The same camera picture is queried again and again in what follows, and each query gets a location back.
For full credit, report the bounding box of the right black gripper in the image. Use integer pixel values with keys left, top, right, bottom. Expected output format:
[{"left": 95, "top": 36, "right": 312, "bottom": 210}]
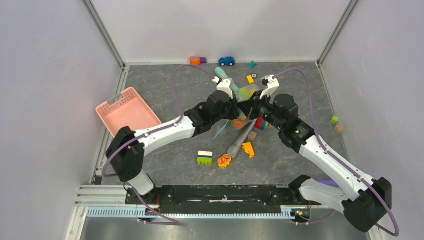
[{"left": 236, "top": 90, "right": 284, "bottom": 131}]

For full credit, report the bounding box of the clear zip top bag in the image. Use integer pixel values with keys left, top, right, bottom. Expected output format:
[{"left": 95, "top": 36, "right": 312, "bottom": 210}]
[{"left": 214, "top": 84, "right": 260, "bottom": 139}]

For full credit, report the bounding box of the pink plastic basket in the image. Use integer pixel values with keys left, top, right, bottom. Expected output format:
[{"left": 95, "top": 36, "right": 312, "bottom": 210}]
[{"left": 95, "top": 87, "right": 162, "bottom": 137}]

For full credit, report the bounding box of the orange green toy mango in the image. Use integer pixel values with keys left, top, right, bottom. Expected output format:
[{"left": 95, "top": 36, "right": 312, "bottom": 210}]
[{"left": 232, "top": 118, "right": 246, "bottom": 130}]

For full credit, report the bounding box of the green toy pear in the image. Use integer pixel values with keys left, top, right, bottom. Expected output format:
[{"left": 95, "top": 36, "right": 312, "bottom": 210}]
[{"left": 236, "top": 87, "right": 253, "bottom": 102}]

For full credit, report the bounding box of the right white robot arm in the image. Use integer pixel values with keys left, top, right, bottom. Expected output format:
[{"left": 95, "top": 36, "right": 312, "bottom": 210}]
[{"left": 237, "top": 94, "right": 400, "bottom": 237}]

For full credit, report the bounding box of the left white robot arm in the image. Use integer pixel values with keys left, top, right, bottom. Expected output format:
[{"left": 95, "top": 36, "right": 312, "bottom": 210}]
[{"left": 105, "top": 90, "right": 239, "bottom": 204}]

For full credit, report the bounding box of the blue green red block stack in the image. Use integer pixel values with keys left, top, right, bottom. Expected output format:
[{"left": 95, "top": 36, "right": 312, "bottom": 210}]
[{"left": 255, "top": 117, "right": 269, "bottom": 131}]

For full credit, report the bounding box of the mint green toy microphone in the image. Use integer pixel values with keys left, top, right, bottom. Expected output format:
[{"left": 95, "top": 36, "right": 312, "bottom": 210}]
[{"left": 214, "top": 67, "right": 240, "bottom": 93}]

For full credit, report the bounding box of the small brown cube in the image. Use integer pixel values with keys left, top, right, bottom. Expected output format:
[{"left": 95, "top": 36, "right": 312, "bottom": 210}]
[{"left": 247, "top": 130, "right": 258, "bottom": 141}]

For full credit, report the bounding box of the yellow small brick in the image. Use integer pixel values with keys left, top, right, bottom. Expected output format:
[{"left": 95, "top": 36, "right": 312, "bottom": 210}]
[{"left": 246, "top": 75, "right": 255, "bottom": 85}]

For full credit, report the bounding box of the grey toy microphone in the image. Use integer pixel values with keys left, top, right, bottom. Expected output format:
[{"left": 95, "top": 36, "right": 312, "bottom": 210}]
[{"left": 227, "top": 119, "right": 257, "bottom": 158}]

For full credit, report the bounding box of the blue toy car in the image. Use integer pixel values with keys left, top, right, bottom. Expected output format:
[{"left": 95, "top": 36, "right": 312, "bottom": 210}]
[{"left": 218, "top": 56, "right": 236, "bottom": 67}]

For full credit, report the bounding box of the orange toy wedge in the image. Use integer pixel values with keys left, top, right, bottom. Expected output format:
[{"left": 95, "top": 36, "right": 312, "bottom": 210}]
[{"left": 241, "top": 142, "right": 256, "bottom": 158}]

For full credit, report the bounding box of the orange half-round block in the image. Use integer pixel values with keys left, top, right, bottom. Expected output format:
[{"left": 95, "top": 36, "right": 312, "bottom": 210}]
[{"left": 189, "top": 56, "right": 202, "bottom": 66}]

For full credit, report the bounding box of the lime green cube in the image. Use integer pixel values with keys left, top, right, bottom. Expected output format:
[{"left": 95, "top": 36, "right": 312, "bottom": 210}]
[{"left": 330, "top": 115, "right": 339, "bottom": 125}]

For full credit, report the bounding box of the green white brick stack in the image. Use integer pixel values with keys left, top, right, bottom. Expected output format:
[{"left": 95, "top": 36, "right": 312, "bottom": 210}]
[{"left": 197, "top": 150, "right": 213, "bottom": 165}]

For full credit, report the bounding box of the yellow red round toy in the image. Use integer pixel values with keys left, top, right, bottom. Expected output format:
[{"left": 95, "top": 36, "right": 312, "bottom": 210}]
[{"left": 217, "top": 154, "right": 232, "bottom": 168}]

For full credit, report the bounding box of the teal triangle block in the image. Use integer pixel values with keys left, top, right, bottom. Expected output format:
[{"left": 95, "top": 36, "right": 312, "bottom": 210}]
[{"left": 249, "top": 61, "right": 257, "bottom": 69}]

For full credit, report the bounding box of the tan wooden cube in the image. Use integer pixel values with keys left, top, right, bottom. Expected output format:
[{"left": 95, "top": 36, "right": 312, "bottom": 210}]
[{"left": 334, "top": 124, "right": 345, "bottom": 134}]

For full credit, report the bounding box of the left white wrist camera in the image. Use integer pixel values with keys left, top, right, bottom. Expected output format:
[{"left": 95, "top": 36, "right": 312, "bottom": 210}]
[{"left": 212, "top": 76, "right": 234, "bottom": 99}]

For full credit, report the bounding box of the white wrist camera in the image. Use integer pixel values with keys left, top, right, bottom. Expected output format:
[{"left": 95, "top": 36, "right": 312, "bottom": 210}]
[
  {"left": 212, "top": 76, "right": 234, "bottom": 99},
  {"left": 259, "top": 74, "right": 280, "bottom": 100}
]

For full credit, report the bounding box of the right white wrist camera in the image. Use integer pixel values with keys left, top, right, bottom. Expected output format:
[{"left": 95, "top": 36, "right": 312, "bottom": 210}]
[{"left": 259, "top": 74, "right": 280, "bottom": 100}]

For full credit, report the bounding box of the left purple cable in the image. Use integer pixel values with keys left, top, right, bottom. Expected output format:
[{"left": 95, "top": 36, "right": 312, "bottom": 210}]
[{"left": 101, "top": 64, "right": 216, "bottom": 226}]

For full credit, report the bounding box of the purple cable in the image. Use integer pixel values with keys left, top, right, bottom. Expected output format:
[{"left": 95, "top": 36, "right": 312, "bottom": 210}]
[
  {"left": 101, "top": 64, "right": 216, "bottom": 226},
  {"left": 272, "top": 67, "right": 400, "bottom": 237}
]

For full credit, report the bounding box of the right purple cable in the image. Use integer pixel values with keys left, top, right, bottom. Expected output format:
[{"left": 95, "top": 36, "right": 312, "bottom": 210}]
[{"left": 272, "top": 67, "right": 400, "bottom": 237}]

